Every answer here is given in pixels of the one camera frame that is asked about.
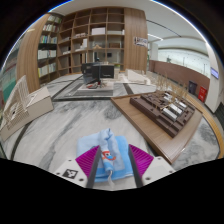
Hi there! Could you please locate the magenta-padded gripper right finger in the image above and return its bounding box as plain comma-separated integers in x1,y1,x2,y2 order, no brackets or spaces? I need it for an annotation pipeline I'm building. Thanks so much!
127,143,176,188

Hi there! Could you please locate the small white building model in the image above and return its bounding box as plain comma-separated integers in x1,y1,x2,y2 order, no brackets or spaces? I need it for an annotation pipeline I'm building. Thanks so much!
114,68,158,86

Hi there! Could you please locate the light blue cartoon towel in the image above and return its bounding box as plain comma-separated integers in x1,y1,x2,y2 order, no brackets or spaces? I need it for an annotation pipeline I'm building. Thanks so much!
75,128,135,184

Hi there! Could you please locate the glass-front bookcase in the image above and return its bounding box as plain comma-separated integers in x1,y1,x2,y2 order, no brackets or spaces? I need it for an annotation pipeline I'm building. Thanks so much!
0,46,20,98

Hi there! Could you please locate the brown model on wooden board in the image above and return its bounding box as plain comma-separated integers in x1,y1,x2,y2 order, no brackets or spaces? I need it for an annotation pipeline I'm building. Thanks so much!
110,89,204,165

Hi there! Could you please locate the red box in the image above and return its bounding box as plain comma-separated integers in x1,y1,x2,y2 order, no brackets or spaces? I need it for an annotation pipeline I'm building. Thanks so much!
198,85,208,103

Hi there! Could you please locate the black box architectural model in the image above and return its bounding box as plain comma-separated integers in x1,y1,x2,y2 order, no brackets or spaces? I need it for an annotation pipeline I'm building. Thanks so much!
52,62,132,102

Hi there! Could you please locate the white wall sign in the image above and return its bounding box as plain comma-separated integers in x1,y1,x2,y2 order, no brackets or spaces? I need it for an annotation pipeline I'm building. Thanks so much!
133,36,149,49

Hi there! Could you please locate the wooden shelf unit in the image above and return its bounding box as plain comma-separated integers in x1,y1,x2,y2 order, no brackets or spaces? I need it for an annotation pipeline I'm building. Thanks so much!
36,7,126,84

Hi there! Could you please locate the wall screen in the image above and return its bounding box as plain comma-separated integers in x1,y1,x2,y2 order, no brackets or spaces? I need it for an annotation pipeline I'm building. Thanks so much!
210,66,220,80

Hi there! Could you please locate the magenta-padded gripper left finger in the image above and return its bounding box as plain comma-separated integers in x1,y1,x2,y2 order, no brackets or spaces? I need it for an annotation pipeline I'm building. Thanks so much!
53,144,102,189

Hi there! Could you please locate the cream white architectural model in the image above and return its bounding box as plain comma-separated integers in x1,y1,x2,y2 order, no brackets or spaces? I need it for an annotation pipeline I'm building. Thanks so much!
0,74,54,142

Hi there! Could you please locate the dark bin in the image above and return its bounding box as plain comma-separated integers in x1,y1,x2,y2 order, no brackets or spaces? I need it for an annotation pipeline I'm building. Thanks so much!
188,80,198,96

